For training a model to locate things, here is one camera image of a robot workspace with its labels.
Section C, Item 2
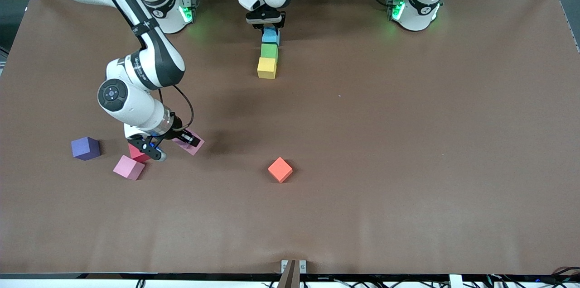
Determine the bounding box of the pink foam cube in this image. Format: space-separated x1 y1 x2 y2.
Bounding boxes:
172 130 205 156
113 155 146 181

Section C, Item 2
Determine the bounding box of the light blue foam cube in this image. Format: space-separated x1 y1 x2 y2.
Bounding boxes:
262 26 280 47

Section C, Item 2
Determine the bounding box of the red foam cube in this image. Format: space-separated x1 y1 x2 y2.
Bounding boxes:
128 143 152 163

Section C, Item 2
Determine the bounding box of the yellow foam cube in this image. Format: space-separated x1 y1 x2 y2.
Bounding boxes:
257 58 277 80

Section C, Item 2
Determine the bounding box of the purple foam cube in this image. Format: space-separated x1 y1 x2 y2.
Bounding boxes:
71 136 101 161

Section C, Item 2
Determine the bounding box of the orange foam cube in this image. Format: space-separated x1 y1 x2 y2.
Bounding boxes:
267 157 294 184

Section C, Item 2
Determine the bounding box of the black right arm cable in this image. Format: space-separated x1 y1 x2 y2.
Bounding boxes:
159 84 194 132

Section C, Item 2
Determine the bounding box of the aluminium frame bracket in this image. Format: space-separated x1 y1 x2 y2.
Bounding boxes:
280 259 307 288

